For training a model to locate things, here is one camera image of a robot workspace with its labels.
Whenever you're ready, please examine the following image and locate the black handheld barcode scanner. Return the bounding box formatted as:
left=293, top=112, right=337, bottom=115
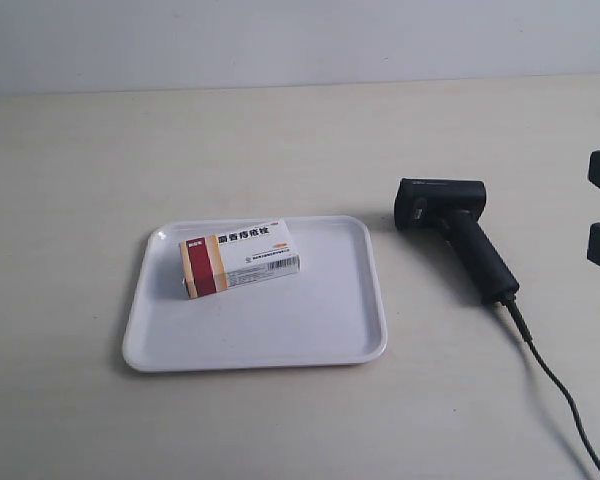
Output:
left=394, top=178, right=519, bottom=306

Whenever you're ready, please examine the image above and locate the white red medicine box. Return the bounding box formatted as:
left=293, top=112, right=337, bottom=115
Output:
left=180, top=219, right=301, bottom=299

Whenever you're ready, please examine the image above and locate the white plastic tray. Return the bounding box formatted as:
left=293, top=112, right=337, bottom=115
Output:
left=122, top=215, right=388, bottom=373

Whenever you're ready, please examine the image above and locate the black scanner cable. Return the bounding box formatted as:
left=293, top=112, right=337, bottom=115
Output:
left=502, top=295, right=600, bottom=480

